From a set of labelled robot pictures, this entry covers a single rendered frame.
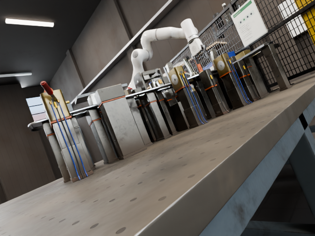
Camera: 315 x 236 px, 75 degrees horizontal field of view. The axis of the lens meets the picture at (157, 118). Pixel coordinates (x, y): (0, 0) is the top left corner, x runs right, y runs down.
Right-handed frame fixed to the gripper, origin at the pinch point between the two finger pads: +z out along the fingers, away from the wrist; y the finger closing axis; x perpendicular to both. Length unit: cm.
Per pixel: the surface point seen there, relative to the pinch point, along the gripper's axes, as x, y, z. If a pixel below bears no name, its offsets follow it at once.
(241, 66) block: 5.7, 23.6, 17.7
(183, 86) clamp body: -43, 22, 19
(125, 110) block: -78, 21, 22
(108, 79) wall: 120, -528, -179
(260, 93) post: 14.4, 22.2, 39.1
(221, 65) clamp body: -8.9, 21.4, 13.4
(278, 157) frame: -72, 79, 51
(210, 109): -13.4, 2.2, 36.4
